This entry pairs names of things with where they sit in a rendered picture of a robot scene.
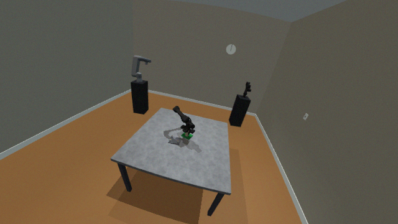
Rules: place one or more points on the green circuit board with tan handle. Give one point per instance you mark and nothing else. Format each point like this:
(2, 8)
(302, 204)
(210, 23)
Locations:
(186, 136)

